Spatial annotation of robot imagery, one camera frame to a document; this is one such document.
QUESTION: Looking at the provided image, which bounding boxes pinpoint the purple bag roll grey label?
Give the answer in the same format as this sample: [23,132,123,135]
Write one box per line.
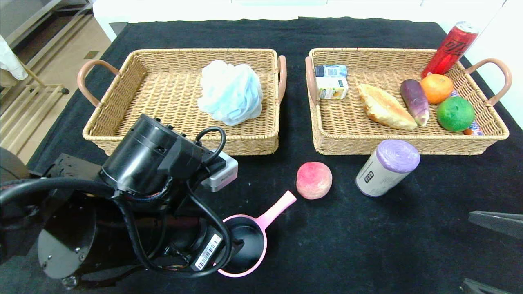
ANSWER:
[355,139,421,198]

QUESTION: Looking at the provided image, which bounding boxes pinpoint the golden striped croissant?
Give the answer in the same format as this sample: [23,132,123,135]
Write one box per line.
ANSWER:
[358,83,418,131]

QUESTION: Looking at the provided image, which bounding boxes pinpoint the grey metal shelf frame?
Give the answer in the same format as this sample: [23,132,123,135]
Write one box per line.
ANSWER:
[0,0,94,70]

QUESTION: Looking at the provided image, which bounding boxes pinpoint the purple eggplant with green stem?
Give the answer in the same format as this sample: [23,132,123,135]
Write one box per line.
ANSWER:
[400,79,430,127]

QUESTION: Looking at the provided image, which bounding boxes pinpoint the light blue mesh bath loofah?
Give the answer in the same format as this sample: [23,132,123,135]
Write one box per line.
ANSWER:
[197,60,264,126]

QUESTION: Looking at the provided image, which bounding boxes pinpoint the black table cloth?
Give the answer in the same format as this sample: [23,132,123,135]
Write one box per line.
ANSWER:
[0,17,523,294]

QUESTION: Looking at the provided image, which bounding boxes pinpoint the green round citrus fruit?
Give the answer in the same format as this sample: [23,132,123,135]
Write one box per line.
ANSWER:
[436,96,475,133]

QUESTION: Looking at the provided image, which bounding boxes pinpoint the dark blue drink carton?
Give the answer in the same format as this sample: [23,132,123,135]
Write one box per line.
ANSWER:
[315,65,348,78]

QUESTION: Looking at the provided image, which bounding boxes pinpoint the wooden rack on castors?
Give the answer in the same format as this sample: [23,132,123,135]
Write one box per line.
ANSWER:
[0,61,70,156]

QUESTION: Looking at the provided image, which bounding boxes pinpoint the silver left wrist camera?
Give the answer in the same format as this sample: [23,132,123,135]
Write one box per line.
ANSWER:
[201,151,239,192]

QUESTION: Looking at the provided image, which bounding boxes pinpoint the white yellow juice box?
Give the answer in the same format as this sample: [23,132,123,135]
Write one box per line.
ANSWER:
[315,77,349,100]

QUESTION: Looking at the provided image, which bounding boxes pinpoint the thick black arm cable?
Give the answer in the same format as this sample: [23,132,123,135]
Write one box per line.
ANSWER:
[0,178,148,272]

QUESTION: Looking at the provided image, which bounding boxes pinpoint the white furniture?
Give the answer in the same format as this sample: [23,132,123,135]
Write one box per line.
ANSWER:
[93,0,446,41]

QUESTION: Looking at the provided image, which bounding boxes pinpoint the white hanging cloth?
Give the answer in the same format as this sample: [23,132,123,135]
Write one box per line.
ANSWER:
[0,35,29,81]

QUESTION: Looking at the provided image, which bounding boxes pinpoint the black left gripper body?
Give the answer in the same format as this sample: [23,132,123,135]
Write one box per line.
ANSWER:
[178,216,228,272]

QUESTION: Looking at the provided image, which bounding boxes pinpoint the black camera cable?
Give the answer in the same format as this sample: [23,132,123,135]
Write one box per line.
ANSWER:
[194,126,226,162]

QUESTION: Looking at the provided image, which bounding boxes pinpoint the pink red peach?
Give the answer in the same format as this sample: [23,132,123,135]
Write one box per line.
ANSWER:
[296,162,333,200]

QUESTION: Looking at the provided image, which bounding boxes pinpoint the red soda can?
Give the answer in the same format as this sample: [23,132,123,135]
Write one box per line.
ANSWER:
[421,21,480,79]

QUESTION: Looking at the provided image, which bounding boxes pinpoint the woven wicker basket brown handles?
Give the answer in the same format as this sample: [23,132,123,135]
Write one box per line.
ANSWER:
[305,48,512,156]
[78,48,287,156]

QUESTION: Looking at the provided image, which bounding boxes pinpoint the pink saucepan with dark inside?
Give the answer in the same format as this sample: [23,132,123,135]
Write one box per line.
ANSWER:
[217,191,297,278]

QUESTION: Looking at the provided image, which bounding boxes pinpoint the orange fruit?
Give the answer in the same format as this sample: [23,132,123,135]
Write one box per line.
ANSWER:
[420,74,454,104]

